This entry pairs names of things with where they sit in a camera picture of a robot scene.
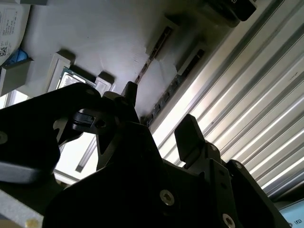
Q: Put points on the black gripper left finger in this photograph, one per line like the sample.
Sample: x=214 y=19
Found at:
x=35 y=133

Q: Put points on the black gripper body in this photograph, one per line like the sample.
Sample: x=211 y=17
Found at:
x=118 y=202

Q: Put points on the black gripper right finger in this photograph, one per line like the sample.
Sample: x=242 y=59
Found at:
x=190 y=142

